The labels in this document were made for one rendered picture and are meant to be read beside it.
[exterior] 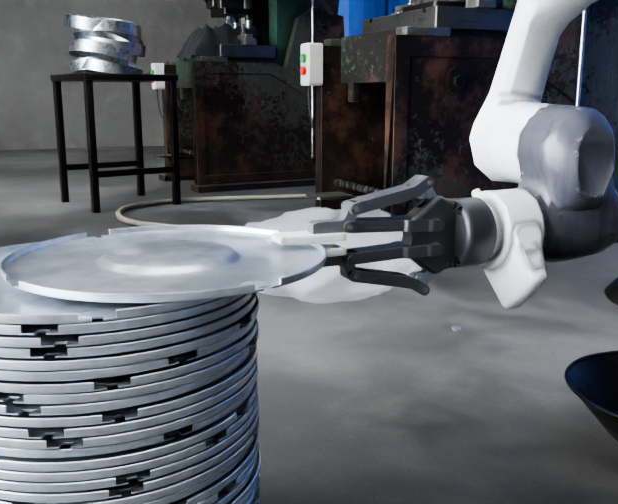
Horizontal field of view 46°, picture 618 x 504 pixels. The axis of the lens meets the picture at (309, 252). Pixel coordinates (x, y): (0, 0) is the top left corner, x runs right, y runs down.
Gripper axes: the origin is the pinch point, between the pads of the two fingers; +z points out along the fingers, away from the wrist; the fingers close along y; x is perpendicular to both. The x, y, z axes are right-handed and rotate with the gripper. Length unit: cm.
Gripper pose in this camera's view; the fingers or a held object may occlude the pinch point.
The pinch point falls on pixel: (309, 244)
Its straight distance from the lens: 72.5
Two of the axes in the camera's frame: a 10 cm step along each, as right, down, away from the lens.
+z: -9.2, 0.8, -3.8
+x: 3.8, 1.9, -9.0
